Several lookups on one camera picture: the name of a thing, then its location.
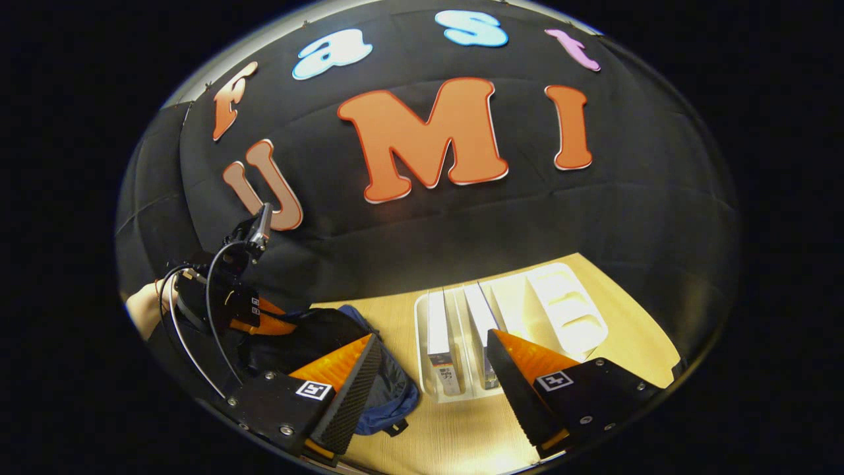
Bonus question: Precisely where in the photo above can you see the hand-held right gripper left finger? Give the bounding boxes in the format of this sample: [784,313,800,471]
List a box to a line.
[211,333,383,469]

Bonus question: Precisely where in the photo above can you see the white bookshelf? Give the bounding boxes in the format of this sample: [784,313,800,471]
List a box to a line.
[414,262,609,404]

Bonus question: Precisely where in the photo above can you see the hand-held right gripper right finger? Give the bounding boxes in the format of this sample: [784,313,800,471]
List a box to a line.
[487,329,665,462]

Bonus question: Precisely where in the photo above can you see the grey cable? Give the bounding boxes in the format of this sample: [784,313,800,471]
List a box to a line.
[167,268,226,399]

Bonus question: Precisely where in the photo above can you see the white book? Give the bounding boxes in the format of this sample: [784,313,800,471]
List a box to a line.
[427,290,464,396]

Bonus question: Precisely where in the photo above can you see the black cable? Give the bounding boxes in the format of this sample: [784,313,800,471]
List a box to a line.
[206,239,255,390]

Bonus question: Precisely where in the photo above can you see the blue schoolbag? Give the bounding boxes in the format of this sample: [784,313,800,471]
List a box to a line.
[237,305,420,437]

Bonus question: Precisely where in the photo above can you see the black backdrop cloth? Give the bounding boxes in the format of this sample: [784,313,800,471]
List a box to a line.
[115,0,742,370]

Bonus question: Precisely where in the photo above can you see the night city cover book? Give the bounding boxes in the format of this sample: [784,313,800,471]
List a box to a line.
[464,284,502,390]

